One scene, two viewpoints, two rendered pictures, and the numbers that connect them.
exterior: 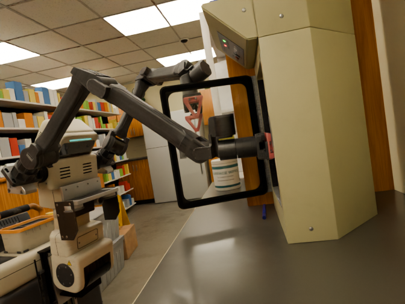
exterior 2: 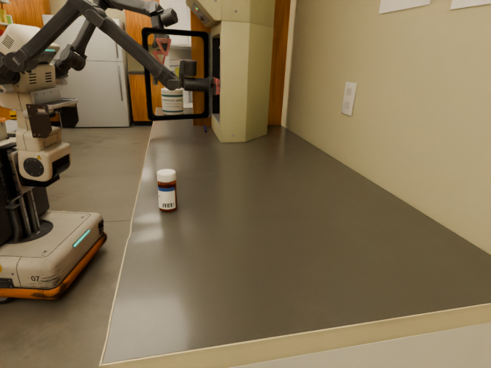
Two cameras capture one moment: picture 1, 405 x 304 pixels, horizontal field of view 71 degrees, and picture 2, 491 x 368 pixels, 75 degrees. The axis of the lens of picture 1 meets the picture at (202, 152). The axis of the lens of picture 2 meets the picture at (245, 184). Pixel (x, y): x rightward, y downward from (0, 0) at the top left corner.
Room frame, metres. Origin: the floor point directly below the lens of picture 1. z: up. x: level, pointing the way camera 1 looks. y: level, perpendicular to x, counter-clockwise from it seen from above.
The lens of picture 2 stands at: (-0.65, 0.26, 1.28)
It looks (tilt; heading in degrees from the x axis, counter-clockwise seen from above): 21 degrees down; 337
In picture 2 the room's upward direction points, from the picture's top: 2 degrees clockwise
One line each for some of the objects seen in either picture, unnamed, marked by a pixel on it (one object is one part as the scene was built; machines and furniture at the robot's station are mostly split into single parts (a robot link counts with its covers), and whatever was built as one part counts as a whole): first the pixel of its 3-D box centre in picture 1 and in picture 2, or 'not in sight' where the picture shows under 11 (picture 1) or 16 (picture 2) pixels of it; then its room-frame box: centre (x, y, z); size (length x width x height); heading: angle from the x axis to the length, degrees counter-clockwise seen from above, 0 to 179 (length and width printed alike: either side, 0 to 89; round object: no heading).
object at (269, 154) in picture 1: (277, 144); (221, 86); (0.75, -0.20, 1.16); 0.09 x 0.07 x 0.07; 81
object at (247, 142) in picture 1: (249, 146); (204, 85); (0.79, -0.13, 1.17); 0.10 x 0.07 x 0.07; 171
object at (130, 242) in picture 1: (119, 242); not in sight; (3.32, 1.14, 0.14); 0.41 x 0.32 x 0.28; 177
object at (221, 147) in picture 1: (227, 147); (190, 82); (0.80, -0.07, 1.17); 0.07 x 0.06 x 0.07; 81
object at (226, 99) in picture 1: (214, 142); (177, 76); (0.94, -0.05, 1.19); 0.30 x 0.01 x 0.40; 96
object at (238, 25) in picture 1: (232, 41); (202, 9); (0.81, -0.13, 1.46); 0.32 x 0.11 x 0.10; 171
